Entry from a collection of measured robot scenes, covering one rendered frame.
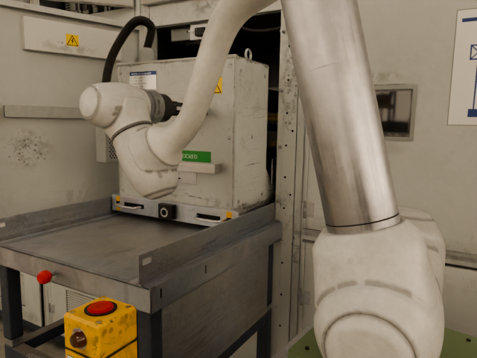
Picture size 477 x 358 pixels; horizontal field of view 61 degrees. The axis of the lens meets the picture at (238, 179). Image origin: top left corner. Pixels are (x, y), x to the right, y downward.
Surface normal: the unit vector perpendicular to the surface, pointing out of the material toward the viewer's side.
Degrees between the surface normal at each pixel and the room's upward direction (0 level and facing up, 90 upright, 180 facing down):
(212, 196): 90
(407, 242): 45
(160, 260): 90
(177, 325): 90
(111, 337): 91
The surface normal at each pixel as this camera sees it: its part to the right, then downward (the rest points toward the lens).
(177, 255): 0.87, 0.08
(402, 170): -0.50, 0.11
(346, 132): -0.18, 0.07
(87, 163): 0.67, 0.11
